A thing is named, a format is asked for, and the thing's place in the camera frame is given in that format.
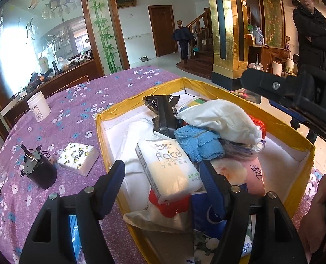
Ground white patterned tissue pack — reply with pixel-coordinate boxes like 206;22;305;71
56;142;100;177

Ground red plastic packet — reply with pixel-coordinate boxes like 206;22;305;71
248;114;266;146

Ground yellow sponge pack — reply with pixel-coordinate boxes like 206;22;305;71
186;97;211;108

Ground yellow-taped cardboard box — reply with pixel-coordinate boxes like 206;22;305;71
95;77;316;264

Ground gold pillar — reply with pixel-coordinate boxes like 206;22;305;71
204;0;250;91

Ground blue cloth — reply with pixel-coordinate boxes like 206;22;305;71
174;125;225;163

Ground blue tissue pack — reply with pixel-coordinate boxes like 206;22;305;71
190;183;253;242

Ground large wall mirror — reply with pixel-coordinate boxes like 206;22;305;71
0;0;97;99

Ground wooden staircase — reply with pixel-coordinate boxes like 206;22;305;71
176;7;216;79

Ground hung dark coat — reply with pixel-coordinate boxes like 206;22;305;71
172;26;195;59

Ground bamboo wall decal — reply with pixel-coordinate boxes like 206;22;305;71
87;0;122;73

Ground white tissue pack red label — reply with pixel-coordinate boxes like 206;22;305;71
124;188;192;233

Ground wooden cabinet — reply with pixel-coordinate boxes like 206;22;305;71
247;42;291;75

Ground white cloth pouch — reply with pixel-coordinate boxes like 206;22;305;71
177;99;262;145

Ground wooden sideboard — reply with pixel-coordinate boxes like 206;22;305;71
0;59;104;127

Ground wooden door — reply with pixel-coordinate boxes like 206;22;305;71
148;5;178;58

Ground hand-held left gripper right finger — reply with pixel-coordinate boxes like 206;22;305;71
199;161;308;264

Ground beige tissue pack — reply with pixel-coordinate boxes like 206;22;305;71
135;138;200;204

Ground blue flat packet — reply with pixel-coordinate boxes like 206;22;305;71
69;214;84;257

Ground framed wall picture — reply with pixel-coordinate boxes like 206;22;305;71
116;0;137;9

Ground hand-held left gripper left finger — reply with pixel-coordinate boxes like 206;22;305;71
18;159;125;264

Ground green gold wall painting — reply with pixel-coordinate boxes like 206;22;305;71
258;0;286;47

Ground person's right hand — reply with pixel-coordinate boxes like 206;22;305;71
300;169;326;257

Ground white plastic jar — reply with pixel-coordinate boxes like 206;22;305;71
27;92;51;123

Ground large water bottle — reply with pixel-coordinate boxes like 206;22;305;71
252;27;264;44

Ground black cylindrical motor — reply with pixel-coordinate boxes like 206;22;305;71
19;144;58;190

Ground white towel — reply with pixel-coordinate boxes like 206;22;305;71
119;118;155;212

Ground floral print pack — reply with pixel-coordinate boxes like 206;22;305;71
193;228;253;264

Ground pink tissue pack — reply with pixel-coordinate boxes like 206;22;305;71
215;157;265;196

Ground black snack bag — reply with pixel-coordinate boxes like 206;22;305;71
142;94;181;139

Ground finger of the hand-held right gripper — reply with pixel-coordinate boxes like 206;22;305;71
240;67;317;108
269;99;326;150

